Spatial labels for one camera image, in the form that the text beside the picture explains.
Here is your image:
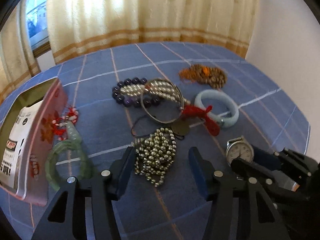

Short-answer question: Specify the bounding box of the green jade bangle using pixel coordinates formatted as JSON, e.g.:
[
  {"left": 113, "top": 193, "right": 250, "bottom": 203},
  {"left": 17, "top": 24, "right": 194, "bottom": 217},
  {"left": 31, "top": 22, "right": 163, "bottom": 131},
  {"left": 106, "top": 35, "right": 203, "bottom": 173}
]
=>
[{"left": 45, "top": 140, "right": 93, "bottom": 191}]

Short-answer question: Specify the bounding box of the red tassel cord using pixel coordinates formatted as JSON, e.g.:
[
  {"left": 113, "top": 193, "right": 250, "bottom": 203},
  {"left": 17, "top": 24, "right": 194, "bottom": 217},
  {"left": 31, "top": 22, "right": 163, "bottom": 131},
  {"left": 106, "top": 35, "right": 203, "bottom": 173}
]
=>
[{"left": 180, "top": 104, "right": 221, "bottom": 137}]

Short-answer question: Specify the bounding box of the silver metal bead necklace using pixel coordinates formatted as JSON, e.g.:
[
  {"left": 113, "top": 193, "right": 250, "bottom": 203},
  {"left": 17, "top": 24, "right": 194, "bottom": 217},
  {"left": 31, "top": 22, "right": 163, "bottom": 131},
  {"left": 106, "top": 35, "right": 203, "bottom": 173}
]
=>
[{"left": 133, "top": 127, "right": 177, "bottom": 188}]

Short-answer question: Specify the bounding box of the window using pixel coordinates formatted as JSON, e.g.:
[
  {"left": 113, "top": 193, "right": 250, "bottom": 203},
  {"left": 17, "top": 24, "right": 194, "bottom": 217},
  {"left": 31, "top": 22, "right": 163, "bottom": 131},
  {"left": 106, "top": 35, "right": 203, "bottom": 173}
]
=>
[{"left": 25, "top": 0, "right": 50, "bottom": 57}]

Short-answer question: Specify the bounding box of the brown wooden bead mala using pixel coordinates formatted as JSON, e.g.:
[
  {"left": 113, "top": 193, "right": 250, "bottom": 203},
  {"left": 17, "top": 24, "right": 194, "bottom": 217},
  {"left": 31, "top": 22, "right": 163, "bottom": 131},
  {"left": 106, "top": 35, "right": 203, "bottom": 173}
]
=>
[{"left": 178, "top": 64, "right": 227, "bottom": 89}]

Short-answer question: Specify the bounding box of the silver metal bangle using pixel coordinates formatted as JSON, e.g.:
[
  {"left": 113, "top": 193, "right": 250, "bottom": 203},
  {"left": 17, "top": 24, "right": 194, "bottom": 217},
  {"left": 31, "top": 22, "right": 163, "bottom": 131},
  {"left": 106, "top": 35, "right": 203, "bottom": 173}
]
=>
[{"left": 140, "top": 78, "right": 186, "bottom": 124}]

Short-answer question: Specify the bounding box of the dark oval pendant black cord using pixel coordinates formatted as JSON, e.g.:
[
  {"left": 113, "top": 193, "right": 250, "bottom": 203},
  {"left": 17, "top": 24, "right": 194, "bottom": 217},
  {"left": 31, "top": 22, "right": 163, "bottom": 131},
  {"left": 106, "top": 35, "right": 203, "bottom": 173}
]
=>
[{"left": 131, "top": 114, "right": 191, "bottom": 140}]

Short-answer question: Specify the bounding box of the cream gold curtain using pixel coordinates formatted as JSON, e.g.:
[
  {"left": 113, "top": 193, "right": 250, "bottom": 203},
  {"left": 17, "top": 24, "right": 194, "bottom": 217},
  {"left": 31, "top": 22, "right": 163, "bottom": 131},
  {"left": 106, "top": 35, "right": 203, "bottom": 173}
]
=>
[
  {"left": 1, "top": 0, "right": 41, "bottom": 102},
  {"left": 47, "top": 0, "right": 259, "bottom": 63}
]

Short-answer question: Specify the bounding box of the silver wrist watch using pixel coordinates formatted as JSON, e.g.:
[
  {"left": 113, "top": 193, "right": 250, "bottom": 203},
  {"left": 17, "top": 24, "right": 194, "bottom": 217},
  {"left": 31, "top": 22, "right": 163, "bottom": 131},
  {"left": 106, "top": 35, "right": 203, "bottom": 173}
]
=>
[{"left": 225, "top": 136, "right": 254, "bottom": 165}]

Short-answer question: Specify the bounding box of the jade pendant red knot cord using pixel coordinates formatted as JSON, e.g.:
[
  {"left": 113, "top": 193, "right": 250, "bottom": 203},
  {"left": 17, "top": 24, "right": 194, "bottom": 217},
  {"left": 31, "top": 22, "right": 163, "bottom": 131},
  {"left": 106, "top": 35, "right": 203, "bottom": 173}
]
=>
[{"left": 51, "top": 106, "right": 83, "bottom": 144}]

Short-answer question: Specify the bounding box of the pink metal tin box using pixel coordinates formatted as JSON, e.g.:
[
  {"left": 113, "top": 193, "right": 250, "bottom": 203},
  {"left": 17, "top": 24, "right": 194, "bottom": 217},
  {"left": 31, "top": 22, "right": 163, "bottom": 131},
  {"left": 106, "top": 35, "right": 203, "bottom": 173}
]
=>
[{"left": 1, "top": 77, "right": 68, "bottom": 206}]

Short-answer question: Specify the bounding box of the dark purple bead bracelet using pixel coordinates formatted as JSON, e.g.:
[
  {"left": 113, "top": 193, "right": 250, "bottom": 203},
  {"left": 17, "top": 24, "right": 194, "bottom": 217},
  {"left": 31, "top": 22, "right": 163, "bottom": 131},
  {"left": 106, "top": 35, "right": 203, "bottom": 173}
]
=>
[{"left": 112, "top": 77, "right": 163, "bottom": 108}]

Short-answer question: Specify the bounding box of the printed paper in tin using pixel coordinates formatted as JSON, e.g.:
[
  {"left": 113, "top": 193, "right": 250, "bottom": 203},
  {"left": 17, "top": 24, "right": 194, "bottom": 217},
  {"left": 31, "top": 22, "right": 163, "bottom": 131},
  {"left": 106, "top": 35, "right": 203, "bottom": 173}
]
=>
[{"left": 1, "top": 100, "right": 43, "bottom": 190}]

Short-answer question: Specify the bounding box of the light blue jade bangle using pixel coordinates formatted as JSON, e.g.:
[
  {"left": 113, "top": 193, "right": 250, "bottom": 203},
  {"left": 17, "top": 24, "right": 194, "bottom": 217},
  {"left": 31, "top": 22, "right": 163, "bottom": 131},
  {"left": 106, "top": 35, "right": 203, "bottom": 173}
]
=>
[{"left": 194, "top": 89, "right": 239, "bottom": 128}]

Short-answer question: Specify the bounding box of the cream gold right curtain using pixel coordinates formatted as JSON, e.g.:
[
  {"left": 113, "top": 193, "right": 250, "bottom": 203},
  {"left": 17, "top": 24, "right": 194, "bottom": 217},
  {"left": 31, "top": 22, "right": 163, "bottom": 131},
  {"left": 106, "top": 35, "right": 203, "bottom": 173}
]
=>
[{"left": 47, "top": 0, "right": 259, "bottom": 63}]

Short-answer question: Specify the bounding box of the cream gold left curtain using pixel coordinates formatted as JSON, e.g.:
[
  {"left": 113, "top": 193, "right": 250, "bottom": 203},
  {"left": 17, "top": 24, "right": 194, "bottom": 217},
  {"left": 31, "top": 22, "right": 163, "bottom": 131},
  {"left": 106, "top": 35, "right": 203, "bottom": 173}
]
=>
[{"left": 1, "top": 0, "right": 41, "bottom": 102}]

